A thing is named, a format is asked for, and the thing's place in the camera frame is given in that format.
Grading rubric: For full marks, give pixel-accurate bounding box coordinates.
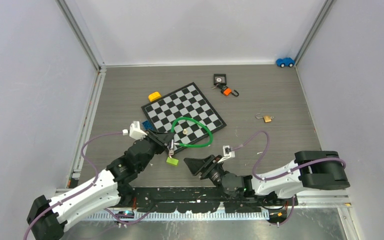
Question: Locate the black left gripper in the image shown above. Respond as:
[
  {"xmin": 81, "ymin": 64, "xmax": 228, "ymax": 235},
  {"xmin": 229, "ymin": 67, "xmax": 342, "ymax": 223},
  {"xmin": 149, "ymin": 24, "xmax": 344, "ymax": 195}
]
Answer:
[{"xmin": 138, "ymin": 128, "xmax": 174, "ymax": 172}]

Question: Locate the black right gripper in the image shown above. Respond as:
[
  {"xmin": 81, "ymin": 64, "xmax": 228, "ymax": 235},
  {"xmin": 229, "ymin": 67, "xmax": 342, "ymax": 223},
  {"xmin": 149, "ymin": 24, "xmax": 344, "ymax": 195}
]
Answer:
[{"xmin": 184, "ymin": 154, "xmax": 232, "ymax": 199}]

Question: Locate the green cable lock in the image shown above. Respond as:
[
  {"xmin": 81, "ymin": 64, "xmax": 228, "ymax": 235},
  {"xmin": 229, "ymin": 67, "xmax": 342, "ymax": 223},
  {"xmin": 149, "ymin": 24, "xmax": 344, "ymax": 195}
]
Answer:
[{"xmin": 170, "ymin": 116, "xmax": 214, "ymax": 148}]

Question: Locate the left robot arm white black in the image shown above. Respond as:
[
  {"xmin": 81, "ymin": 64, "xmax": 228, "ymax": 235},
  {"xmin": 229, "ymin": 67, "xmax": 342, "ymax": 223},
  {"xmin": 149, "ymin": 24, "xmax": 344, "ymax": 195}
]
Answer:
[{"xmin": 23, "ymin": 127, "xmax": 175, "ymax": 240}]

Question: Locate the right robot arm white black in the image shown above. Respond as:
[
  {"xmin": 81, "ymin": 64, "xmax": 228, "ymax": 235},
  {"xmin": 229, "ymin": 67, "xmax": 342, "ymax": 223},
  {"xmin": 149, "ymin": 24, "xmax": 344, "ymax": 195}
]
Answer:
[{"xmin": 184, "ymin": 150, "xmax": 351, "ymax": 205}]

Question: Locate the blue lego brick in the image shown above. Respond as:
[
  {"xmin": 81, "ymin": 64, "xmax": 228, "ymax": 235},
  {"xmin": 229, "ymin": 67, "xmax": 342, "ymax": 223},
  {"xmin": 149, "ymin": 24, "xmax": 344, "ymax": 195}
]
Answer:
[{"xmin": 141, "ymin": 120, "xmax": 155, "ymax": 131}]

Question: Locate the lime green block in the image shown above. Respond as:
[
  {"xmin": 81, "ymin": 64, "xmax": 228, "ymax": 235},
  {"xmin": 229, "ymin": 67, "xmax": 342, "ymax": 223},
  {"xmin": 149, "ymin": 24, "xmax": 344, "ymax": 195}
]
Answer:
[{"xmin": 166, "ymin": 157, "xmax": 179, "ymax": 167}]

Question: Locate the black white chessboard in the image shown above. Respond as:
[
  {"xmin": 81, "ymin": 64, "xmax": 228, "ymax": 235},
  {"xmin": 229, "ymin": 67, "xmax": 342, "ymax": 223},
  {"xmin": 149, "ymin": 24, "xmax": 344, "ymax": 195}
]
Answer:
[{"xmin": 141, "ymin": 82, "xmax": 227, "ymax": 144}]

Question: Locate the yellow toy block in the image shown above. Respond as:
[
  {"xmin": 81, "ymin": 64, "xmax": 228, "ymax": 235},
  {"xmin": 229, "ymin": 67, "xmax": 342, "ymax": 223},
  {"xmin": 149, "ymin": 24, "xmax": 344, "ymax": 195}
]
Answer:
[{"xmin": 148, "ymin": 91, "xmax": 162, "ymax": 103}]

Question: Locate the brass padlock with steel shackle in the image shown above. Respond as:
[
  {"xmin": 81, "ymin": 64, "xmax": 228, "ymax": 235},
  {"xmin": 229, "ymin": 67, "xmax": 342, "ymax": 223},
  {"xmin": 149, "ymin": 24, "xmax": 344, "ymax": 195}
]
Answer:
[{"xmin": 255, "ymin": 113, "xmax": 275, "ymax": 123}]

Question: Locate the orange black padlock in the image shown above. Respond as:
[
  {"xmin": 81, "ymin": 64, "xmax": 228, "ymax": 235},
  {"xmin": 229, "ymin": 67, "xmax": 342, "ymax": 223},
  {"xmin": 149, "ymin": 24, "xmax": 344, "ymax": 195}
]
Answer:
[{"xmin": 220, "ymin": 85, "xmax": 239, "ymax": 97}]

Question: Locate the blue toy car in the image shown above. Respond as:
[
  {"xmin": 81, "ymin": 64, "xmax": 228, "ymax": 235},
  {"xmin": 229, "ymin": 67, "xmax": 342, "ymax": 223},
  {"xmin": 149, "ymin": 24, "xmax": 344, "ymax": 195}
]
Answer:
[{"xmin": 275, "ymin": 57, "xmax": 295, "ymax": 68}]

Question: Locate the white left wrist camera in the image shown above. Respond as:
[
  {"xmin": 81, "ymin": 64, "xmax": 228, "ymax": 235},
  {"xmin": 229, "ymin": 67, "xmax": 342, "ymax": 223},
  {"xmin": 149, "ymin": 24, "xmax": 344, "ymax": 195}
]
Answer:
[{"xmin": 122, "ymin": 120, "xmax": 147, "ymax": 140}]

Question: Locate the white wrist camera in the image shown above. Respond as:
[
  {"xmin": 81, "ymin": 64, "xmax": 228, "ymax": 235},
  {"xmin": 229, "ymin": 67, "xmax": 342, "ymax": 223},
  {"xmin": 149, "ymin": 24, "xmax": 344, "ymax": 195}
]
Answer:
[
  {"xmin": 218, "ymin": 145, "xmax": 236, "ymax": 163},
  {"xmin": 122, "ymin": 120, "xmax": 147, "ymax": 140}
]

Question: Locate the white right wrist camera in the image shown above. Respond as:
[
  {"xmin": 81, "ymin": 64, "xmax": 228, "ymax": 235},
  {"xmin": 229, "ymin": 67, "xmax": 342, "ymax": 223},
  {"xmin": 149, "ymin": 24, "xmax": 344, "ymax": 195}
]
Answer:
[{"xmin": 218, "ymin": 145, "xmax": 236, "ymax": 163}]

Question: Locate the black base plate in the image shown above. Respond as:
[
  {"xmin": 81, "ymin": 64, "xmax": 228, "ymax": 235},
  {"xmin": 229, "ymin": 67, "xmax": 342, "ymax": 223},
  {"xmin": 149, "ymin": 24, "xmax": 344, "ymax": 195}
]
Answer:
[{"xmin": 115, "ymin": 187, "xmax": 292, "ymax": 214}]

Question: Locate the aluminium frame rail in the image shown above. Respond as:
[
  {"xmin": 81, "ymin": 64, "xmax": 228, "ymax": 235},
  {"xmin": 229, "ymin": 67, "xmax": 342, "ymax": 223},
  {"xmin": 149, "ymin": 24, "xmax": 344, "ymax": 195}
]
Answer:
[{"xmin": 67, "ymin": 187, "xmax": 352, "ymax": 225}]

